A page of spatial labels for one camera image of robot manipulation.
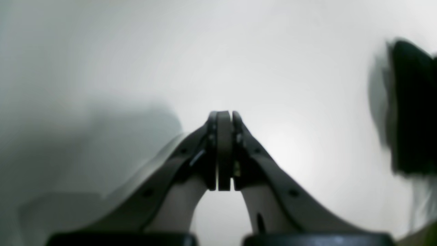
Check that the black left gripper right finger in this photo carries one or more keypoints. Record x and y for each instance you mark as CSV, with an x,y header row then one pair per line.
x,y
281,212

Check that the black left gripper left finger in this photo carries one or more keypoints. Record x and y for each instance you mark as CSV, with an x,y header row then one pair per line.
x,y
159,211

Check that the black T-shirt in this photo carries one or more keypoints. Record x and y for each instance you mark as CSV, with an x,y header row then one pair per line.
x,y
415,105

